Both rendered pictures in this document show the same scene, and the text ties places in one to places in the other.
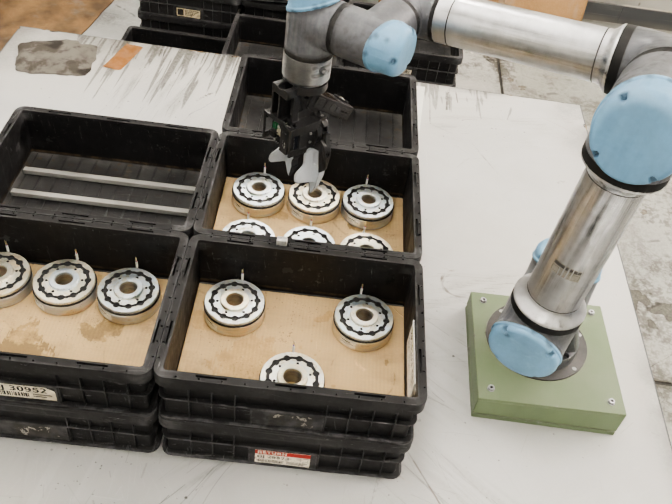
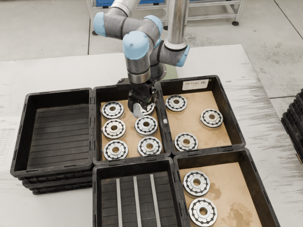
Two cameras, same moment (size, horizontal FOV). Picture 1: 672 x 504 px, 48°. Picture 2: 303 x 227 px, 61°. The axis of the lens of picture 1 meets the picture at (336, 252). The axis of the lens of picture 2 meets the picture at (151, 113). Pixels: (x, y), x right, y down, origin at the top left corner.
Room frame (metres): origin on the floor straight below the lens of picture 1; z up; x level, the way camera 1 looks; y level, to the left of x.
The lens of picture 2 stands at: (1.03, 0.69, 1.80)
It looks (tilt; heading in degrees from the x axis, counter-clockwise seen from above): 53 degrees down; 265
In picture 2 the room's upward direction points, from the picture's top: straight up
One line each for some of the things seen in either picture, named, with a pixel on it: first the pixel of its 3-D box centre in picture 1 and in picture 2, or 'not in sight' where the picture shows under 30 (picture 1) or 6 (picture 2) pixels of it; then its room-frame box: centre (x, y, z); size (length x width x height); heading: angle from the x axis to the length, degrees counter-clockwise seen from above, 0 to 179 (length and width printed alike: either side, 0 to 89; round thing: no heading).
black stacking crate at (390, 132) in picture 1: (322, 124); (60, 133); (1.37, 0.07, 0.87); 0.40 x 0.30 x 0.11; 93
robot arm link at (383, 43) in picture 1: (377, 36); (143, 32); (1.00, -0.01, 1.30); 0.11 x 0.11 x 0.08; 66
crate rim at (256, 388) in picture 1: (299, 317); (197, 111); (0.77, 0.04, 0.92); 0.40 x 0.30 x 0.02; 93
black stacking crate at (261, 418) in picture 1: (296, 337); (195, 118); (0.77, 0.04, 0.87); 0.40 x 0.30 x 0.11; 93
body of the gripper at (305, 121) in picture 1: (298, 112); (142, 89); (1.01, 0.09, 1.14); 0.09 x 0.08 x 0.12; 137
